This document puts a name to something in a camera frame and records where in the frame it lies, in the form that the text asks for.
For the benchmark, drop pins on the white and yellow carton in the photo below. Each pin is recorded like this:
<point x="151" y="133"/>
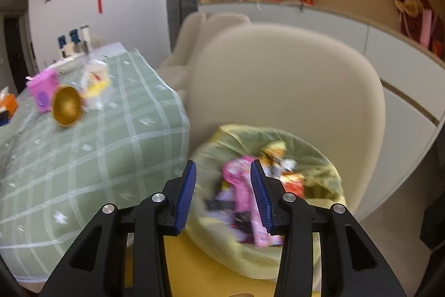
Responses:
<point x="94" y="81"/>

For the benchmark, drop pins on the wooden shelf cabinet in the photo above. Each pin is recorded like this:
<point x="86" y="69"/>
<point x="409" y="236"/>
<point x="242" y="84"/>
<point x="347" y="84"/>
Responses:
<point x="347" y="4"/>

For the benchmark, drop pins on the yellow snack packet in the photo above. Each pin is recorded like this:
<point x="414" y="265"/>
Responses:
<point x="274" y="151"/>

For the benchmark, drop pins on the red paper cup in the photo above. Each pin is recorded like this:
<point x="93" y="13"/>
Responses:
<point x="66" y="105"/>

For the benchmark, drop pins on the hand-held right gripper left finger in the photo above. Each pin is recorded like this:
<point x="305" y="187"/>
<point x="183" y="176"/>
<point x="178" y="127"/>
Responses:
<point x="186" y="199"/>

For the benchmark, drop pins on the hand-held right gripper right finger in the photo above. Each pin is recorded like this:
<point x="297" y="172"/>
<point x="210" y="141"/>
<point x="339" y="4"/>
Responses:
<point x="260" y="199"/>

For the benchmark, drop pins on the green checked tablecloth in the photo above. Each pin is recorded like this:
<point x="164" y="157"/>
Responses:
<point x="121" y="151"/>

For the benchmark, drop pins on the pink and white wrapper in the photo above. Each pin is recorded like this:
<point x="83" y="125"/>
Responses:
<point x="240" y="171"/>

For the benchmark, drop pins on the bin with yellow bag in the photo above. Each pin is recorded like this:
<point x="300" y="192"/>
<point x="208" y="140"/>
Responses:
<point x="309" y="151"/>

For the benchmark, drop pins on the beige chair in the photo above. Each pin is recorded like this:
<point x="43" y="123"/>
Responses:
<point x="278" y="81"/>
<point x="229" y="22"/>
<point x="187" y="39"/>

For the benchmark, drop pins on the orange snack packet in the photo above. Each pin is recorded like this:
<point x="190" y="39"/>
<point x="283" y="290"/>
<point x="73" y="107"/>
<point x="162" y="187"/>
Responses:
<point x="292" y="184"/>

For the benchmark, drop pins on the orange tissue box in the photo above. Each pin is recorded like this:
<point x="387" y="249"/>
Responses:
<point x="8" y="102"/>

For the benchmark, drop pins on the pink plastic cup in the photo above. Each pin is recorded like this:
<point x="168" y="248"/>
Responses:
<point x="43" y="88"/>

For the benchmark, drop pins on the yellow seat cushion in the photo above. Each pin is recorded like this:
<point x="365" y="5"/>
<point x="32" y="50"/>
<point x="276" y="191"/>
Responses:
<point x="208" y="276"/>

